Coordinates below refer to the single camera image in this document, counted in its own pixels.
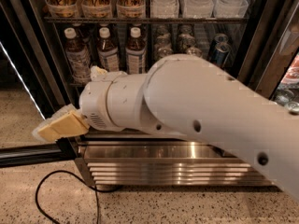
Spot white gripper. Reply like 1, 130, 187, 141
32, 66, 126, 142

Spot middle brown drink bottle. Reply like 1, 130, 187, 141
81, 0, 112, 19

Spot left tea bottle white cap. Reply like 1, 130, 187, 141
64, 27, 92, 84

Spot right brown drink bottle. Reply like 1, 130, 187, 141
117, 0, 146, 19

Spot front blue silver can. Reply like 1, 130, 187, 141
208, 42, 231, 68

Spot right clear water bottle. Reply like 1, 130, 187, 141
213, 0, 249, 18

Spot middle clear water bottle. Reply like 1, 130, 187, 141
179, 0, 214, 19

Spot left clear water bottle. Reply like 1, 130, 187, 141
150, 0, 178, 19

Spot rear blue silver can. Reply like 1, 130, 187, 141
209, 34, 229, 52

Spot black power cable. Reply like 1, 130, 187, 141
35, 169, 123, 224

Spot stainless steel fridge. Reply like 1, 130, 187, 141
3, 0, 299, 188

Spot open glass fridge door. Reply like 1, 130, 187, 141
0, 0, 78, 168

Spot middle tea bottle white cap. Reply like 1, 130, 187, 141
96, 26, 121, 73

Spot blue silver can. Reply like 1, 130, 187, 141
208, 42, 231, 68
209, 34, 229, 52

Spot right tea bottle white cap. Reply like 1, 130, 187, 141
125, 27, 147, 74

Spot clear water bottle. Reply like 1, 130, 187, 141
213, 0, 249, 18
179, 0, 214, 19
150, 0, 178, 19

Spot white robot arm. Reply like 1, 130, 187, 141
33, 54, 299, 200

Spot tea bottle white cap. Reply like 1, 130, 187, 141
125, 27, 147, 74
64, 27, 92, 84
96, 26, 121, 73

